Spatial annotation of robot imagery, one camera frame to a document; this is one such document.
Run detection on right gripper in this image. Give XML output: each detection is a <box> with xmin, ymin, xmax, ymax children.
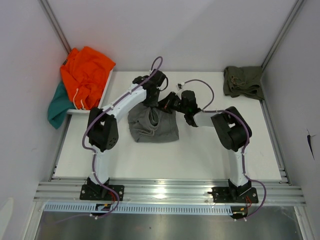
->
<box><xmin>156</xmin><ymin>91</ymin><xmax>188</xmax><ymax>115</ymax></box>

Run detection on grey shorts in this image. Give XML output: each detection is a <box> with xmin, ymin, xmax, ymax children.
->
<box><xmin>127</xmin><ymin>103</ymin><xmax>180</xmax><ymax>144</ymax></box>

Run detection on olive green shorts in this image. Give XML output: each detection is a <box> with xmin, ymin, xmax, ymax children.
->
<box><xmin>223</xmin><ymin>66</ymin><xmax>265</xmax><ymax>101</ymax></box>

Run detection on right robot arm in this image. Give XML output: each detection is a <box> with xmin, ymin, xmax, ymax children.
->
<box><xmin>157</xmin><ymin>90</ymin><xmax>252</xmax><ymax>202</ymax></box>

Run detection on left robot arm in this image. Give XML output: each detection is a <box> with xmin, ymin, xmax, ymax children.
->
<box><xmin>82</xmin><ymin>70</ymin><xmax>169</xmax><ymax>200</ymax></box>

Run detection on orange shorts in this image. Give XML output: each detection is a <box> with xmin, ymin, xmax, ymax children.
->
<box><xmin>60</xmin><ymin>46</ymin><xmax>116</xmax><ymax>110</ymax></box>

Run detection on teal shorts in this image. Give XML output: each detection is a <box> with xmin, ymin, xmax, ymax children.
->
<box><xmin>47</xmin><ymin>81</ymin><xmax>75</xmax><ymax>130</ymax></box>

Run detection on white plastic basket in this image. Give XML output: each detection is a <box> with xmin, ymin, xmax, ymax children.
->
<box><xmin>66</xmin><ymin>67</ymin><xmax>115</xmax><ymax>116</ymax></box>

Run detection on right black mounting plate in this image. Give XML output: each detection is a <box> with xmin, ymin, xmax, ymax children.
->
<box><xmin>207</xmin><ymin>187</ymin><xmax>259</xmax><ymax>204</ymax></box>

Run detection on black mounting plate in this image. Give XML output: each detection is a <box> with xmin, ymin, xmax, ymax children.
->
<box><xmin>79</xmin><ymin>184</ymin><xmax>125</xmax><ymax>202</ymax></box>
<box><xmin>207</xmin><ymin>187</ymin><xmax>259</xmax><ymax>204</ymax></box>

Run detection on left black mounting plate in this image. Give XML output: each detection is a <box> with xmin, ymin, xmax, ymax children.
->
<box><xmin>79</xmin><ymin>184</ymin><xmax>125</xmax><ymax>202</ymax></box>

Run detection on left aluminium corner post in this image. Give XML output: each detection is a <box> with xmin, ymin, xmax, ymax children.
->
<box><xmin>38</xmin><ymin>0</ymin><xmax>72</xmax><ymax>54</ymax></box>

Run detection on aluminium corner post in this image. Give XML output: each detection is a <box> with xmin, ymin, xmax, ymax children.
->
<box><xmin>254</xmin><ymin>0</ymin><xmax>307</xmax><ymax>78</ymax></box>
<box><xmin>38</xmin><ymin>0</ymin><xmax>72</xmax><ymax>54</ymax></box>

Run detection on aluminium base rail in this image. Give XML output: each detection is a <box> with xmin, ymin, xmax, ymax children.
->
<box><xmin>33</xmin><ymin>178</ymin><xmax>306</xmax><ymax>207</ymax></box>

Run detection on slotted cable duct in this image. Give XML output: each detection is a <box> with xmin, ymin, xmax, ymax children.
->
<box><xmin>43</xmin><ymin>202</ymin><xmax>233</xmax><ymax>216</ymax></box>

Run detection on right aluminium corner post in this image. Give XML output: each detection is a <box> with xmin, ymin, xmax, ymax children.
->
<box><xmin>254</xmin><ymin>0</ymin><xmax>307</xmax><ymax>78</ymax></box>

